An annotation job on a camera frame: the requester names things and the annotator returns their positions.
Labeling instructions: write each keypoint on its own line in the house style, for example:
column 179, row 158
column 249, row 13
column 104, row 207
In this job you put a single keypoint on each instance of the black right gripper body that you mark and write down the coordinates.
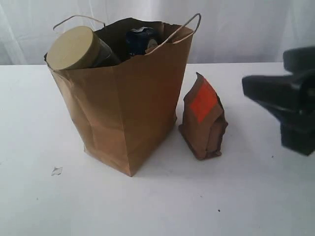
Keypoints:
column 289, row 98

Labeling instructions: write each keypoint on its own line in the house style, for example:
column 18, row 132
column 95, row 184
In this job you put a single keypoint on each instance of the brown pouch orange label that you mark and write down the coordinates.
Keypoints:
column 203, row 124

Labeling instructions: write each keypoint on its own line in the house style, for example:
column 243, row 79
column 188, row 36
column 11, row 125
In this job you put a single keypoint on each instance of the spaghetti packet dark blue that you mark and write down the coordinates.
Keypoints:
column 138, row 41

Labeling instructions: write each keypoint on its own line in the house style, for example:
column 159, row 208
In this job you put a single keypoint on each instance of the brown paper shopping bag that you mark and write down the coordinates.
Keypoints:
column 124, row 112

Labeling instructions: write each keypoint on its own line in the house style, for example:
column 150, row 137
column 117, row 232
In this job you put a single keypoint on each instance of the clear jar gold lid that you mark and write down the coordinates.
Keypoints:
column 80, row 48

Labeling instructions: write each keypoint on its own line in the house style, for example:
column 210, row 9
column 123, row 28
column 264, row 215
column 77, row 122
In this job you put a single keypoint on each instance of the clear plastic scrap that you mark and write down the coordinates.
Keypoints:
column 57, row 171

